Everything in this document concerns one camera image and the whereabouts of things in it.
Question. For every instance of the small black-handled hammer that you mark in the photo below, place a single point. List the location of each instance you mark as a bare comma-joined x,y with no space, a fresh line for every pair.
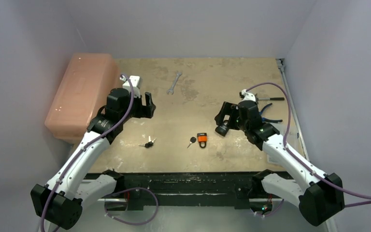
272,99

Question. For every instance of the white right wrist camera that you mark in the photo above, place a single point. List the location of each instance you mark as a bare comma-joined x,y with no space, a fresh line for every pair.
247,96

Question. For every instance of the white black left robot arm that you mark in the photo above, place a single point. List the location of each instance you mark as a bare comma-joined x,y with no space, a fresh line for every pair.
61,200

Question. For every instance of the orange black padlock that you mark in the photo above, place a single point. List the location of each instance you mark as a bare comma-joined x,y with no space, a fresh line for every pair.
202,139

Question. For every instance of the blue-handled pliers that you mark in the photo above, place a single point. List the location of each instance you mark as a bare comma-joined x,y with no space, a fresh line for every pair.
267,117

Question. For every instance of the pink translucent plastic box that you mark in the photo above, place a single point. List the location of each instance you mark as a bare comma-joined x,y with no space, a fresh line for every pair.
88,79

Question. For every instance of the silver open-end wrench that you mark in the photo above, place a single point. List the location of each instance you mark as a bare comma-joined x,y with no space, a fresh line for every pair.
171,89

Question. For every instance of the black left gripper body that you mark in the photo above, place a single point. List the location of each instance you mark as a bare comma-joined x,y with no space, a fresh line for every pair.
137,110

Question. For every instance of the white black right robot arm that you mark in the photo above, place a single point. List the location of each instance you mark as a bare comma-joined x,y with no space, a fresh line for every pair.
311,190

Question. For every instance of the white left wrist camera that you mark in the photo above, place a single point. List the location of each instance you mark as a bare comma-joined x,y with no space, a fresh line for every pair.
132,84

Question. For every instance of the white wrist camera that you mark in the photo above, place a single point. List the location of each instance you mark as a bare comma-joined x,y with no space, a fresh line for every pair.
132,84
247,96

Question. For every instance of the single black-head key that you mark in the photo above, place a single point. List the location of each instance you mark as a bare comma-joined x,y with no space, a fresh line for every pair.
192,141

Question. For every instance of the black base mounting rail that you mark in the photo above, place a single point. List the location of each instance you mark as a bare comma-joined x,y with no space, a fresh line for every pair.
240,190

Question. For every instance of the black key bunch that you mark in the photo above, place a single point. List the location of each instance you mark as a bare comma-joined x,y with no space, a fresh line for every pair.
149,144

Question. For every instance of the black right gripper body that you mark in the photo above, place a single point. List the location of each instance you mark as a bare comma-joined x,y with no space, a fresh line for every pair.
227,114

